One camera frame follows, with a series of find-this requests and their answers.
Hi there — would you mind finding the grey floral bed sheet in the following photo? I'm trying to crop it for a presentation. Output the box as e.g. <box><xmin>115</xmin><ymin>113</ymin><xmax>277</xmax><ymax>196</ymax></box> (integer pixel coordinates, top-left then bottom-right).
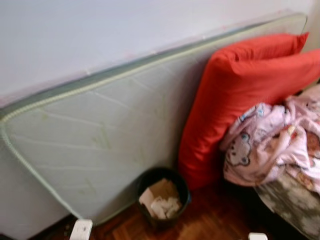
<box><xmin>254</xmin><ymin>167</ymin><xmax>320</xmax><ymax>240</ymax></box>

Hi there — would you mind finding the pink cartoon print blanket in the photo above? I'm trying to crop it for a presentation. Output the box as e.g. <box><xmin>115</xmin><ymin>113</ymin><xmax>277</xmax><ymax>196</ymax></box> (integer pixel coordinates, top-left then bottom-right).
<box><xmin>219</xmin><ymin>85</ymin><xmax>320</xmax><ymax>193</ymax></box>

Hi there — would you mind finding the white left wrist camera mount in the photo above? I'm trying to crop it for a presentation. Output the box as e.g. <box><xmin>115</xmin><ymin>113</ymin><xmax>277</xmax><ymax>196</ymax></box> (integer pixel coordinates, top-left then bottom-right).
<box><xmin>70</xmin><ymin>219</ymin><xmax>93</xmax><ymax>240</ymax></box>

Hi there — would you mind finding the large red cushion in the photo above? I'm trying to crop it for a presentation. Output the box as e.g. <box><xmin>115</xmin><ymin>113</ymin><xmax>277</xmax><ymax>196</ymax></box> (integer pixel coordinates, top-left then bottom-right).
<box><xmin>177</xmin><ymin>31</ymin><xmax>320</xmax><ymax>191</ymax></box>

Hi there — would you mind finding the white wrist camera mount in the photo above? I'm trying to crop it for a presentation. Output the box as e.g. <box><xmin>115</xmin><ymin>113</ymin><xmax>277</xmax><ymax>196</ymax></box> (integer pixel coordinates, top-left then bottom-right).
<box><xmin>70</xmin><ymin>219</ymin><xmax>93</xmax><ymax>240</ymax></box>
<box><xmin>248</xmin><ymin>232</ymin><xmax>268</xmax><ymax>240</ymax></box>

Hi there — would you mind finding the brown cardboard piece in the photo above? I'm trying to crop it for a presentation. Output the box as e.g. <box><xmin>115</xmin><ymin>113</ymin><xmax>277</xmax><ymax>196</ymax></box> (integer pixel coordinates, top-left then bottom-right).
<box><xmin>139</xmin><ymin>179</ymin><xmax>180</xmax><ymax>211</ymax></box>

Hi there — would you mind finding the black waste bin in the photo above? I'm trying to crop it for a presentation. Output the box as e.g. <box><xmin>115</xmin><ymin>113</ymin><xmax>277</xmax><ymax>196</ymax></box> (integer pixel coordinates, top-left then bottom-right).
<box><xmin>136</xmin><ymin>167</ymin><xmax>192</xmax><ymax>232</ymax></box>

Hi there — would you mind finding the white crumpled paper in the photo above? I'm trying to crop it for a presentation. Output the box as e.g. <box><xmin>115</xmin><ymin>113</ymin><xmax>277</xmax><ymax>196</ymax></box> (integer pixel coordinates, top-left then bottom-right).
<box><xmin>150</xmin><ymin>196</ymin><xmax>182</xmax><ymax>220</ymax></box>

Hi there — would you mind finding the pale quilted mattress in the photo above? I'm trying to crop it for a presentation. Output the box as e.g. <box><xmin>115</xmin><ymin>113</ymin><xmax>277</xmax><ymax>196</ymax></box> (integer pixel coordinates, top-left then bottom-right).
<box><xmin>0</xmin><ymin>12</ymin><xmax>308</xmax><ymax>226</ymax></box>

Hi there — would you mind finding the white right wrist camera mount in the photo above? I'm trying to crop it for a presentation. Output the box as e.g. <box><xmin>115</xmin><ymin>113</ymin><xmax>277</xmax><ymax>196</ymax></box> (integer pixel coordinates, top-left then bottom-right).
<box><xmin>248</xmin><ymin>232</ymin><xmax>268</xmax><ymax>240</ymax></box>

